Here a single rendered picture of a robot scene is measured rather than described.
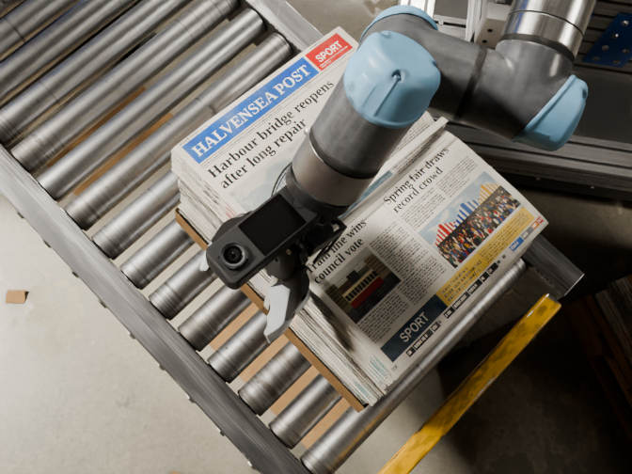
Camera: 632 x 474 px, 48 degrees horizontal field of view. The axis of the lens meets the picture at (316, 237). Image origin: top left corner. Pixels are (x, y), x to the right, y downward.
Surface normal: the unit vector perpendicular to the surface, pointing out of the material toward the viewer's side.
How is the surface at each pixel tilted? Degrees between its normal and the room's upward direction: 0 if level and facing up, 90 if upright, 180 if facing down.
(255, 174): 9
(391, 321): 8
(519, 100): 30
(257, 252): 4
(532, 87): 16
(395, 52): 35
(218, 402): 0
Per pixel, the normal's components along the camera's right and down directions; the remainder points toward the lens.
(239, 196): 0.17, -0.37
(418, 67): 0.44, -0.61
